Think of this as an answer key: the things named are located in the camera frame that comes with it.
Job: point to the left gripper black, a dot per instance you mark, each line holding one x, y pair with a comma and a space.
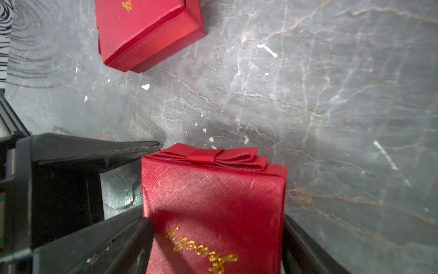
50, 188

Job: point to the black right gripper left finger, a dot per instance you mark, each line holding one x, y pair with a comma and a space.
128, 253

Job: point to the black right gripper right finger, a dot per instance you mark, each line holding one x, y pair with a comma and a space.
301, 254

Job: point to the red jewelry box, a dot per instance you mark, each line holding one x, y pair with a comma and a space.
137, 35

